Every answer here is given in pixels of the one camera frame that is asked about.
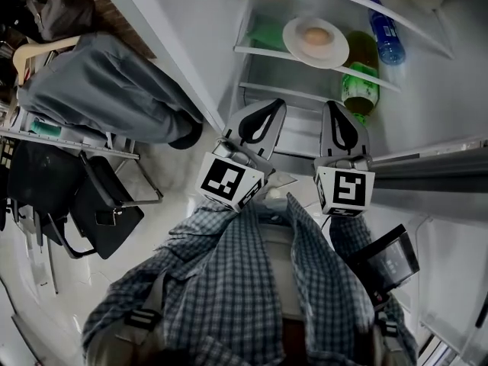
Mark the person's left forearm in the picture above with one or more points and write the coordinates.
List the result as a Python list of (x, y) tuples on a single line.
[(202, 227)]

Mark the black box device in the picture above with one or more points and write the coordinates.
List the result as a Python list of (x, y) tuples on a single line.
[(392, 261)]

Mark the black office chair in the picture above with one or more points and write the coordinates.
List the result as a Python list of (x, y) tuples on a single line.
[(95, 204)]

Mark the person's right forearm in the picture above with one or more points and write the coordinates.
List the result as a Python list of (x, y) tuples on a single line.
[(348, 236)]

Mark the brown egg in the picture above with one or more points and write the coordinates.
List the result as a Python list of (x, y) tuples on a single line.
[(315, 36)]

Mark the green drink bottle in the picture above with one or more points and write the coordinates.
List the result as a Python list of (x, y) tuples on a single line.
[(360, 84)]

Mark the person's plaid shirt torso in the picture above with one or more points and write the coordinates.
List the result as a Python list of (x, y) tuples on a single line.
[(236, 299)]

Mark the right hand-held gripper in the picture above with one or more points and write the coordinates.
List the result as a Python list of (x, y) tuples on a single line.
[(348, 189)]

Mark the beige chair backrest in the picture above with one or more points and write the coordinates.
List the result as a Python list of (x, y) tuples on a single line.
[(34, 50)]

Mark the white fridge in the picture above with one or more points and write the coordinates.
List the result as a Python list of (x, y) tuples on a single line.
[(419, 101)]

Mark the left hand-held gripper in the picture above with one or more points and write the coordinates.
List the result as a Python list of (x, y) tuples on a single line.
[(228, 179)]

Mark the metal table frame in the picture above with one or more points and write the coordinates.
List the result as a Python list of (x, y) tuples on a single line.
[(76, 141)]

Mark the white plate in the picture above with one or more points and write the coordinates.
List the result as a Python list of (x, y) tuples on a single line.
[(328, 55)]

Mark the green packet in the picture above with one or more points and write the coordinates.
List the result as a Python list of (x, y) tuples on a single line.
[(267, 33)]

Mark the blue water bottle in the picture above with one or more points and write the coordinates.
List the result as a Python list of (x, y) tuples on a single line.
[(387, 36)]

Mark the teal bottle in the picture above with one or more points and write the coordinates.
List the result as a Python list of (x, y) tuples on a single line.
[(45, 128)]

